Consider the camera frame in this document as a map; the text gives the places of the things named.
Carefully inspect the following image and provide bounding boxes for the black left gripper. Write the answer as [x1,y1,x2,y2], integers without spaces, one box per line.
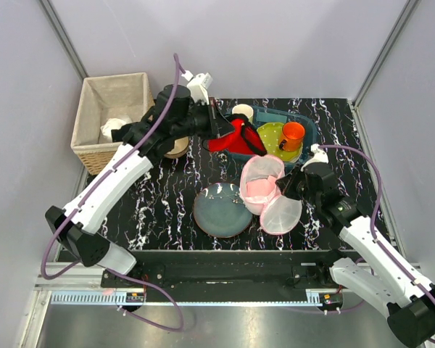
[172,97,236,140]

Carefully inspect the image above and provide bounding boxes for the red bra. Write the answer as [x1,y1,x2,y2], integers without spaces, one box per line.
[202,114,268,156]

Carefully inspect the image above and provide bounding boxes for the pink bra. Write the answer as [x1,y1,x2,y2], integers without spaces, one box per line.
[245,175,278,203]

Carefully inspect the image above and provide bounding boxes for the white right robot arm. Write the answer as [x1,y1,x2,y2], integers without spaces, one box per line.
[276,144,435,347]

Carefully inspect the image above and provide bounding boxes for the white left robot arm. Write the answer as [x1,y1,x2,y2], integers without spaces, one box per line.
[45,70,234,287]

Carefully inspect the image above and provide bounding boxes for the pale yellow mug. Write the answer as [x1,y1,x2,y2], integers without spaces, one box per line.
[231,104,254,123]

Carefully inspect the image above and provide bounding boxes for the teal plastic tray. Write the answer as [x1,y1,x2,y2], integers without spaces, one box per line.
[220,107,318,170]

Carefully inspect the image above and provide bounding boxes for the beige brown bowl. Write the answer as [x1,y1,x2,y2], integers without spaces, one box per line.
[164,137,189,159]

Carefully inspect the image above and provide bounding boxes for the green polka dot plate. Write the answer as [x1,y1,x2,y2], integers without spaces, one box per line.
[257,123,302,162]

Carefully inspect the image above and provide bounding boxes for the orange mug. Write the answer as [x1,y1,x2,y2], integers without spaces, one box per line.
[278,122,305,152]

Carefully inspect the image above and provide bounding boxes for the teal ceramic plate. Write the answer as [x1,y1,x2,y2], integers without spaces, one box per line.
[193,183,253,239]

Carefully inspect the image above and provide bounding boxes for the black item in basket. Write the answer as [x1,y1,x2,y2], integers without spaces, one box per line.
[111,124,131,143]

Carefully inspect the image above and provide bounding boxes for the white cloth in basket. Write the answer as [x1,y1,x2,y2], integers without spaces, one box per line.
[100,115,133,143]

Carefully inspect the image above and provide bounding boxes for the wicker basket with liner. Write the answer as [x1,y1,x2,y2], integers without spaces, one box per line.
[70,72,154,175]

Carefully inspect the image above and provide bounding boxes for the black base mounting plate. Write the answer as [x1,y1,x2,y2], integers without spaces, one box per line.
[102,249,359,288]

